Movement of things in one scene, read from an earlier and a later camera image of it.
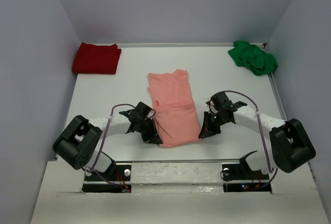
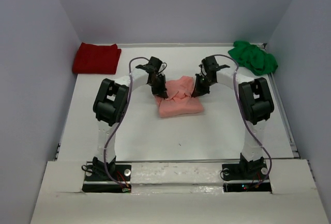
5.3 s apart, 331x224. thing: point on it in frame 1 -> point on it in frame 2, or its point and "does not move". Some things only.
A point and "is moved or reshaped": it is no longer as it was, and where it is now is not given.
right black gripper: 213,122 -> 200,85
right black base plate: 239,177 does not move
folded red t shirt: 90,59 does not move
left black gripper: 146,129 -> 158,85
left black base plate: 100,182 does not move
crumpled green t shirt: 254,58 does not move
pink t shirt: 175,108 is moved or reshaped
